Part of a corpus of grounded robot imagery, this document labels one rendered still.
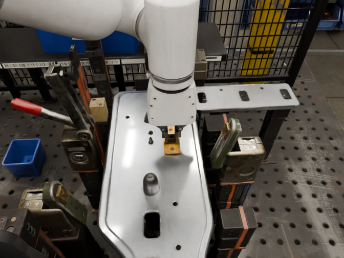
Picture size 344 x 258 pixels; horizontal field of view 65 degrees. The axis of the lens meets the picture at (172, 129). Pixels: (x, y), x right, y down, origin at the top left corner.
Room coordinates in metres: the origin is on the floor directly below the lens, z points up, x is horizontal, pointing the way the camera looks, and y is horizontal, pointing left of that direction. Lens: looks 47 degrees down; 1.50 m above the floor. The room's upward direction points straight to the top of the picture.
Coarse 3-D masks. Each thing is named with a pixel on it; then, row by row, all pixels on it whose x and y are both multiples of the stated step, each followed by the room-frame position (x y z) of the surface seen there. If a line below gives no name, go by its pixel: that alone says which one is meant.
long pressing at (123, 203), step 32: (128, 96) 0.58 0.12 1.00; (128, 128) 0.46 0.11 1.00; (192, 128) 0.46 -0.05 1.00; (128, 160) 0.36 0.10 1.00; (160, 160) 0.36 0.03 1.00; (192, 160) 0.36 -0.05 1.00; (128, 192) 0.28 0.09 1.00; (160, 192) 0.28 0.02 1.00; (192, 192) 0.28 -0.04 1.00; (128, 224) 0.21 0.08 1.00; (160, 224) 0.21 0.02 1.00; (192, 224) 0.21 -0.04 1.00; (128, 256) 0.15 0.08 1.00; (160, 256) 0.15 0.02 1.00; (192, 256) 0.15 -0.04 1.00
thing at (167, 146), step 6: (168, 126) 0.46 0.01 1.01; (174, 126) 0.46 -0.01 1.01; (168, 132) 0.44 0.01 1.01; (174, 132) 0.44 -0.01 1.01; (168, 138) 0.41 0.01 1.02; (174, 138) 0.41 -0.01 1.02; (168, 144) 0.40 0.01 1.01; (174, 144) 0.40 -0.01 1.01; (168, 150) 0.38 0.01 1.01; (174, 150) 0.38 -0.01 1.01; (180, 150) 0.38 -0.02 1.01
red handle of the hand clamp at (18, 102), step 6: (12, 102) 0.39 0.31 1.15; (18, 102) 0.39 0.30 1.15; (24, 102) 0.40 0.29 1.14; (30, 102) 0.41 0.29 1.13; (18, 108) 0.39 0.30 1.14; (24, 108) 0.39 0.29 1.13; (30, 108) 0.39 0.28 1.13; (36, 108) 0.40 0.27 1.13; (42, 108) 0.40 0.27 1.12; (36, 114) 0.39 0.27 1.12; (42, 114) 0.39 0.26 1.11; (48, 114) 0.40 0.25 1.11; (54, 114) 0.40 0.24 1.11; (60, 114) 0.41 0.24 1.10; (54, 120) 0.39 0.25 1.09; (60, 120) 0.39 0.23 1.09; (66, 120) 0.40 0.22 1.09; (72, 126) 0.40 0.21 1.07
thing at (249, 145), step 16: (240, 144) 0.37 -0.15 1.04; (256, 144) 0.37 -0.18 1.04; (224, 160) 0.35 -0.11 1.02; (240, 160) 0.34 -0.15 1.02; (256, 160) 0.35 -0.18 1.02; (224, 176) 0.34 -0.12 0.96; (240, 176) 0.34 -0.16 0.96; (224, 192) 0.35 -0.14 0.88; (240, 192) 0.36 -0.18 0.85; (224, 208) 0.34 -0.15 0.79
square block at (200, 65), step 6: (198, 54) 0.70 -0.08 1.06; (204, 54) 0.70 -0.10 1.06; (198, 60) 0.67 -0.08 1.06; (204, 60) 0.67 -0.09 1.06; (198, 66) 0.66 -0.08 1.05; (204, 66) 0.66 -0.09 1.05; (198, 72) 0.66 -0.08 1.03; (204, 72) 0.66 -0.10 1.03; (198, 78) 0.66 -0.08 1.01; (204, 78) 0.66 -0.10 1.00; (198, 84) 0.66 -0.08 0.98; (198, 96) 0.66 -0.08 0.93; (198, 114) 0.66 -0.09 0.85; (198, 120) 0.66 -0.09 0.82; (198, 126) 0.66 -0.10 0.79
